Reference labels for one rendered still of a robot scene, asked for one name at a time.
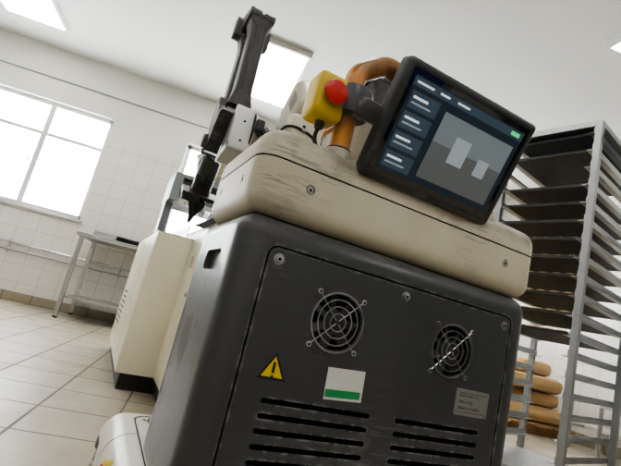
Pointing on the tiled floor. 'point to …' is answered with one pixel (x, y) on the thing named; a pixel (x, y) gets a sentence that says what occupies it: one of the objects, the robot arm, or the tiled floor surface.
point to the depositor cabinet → (147, 310)
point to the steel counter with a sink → (88, 267)
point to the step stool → (597, 430)
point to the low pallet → (536, 428)
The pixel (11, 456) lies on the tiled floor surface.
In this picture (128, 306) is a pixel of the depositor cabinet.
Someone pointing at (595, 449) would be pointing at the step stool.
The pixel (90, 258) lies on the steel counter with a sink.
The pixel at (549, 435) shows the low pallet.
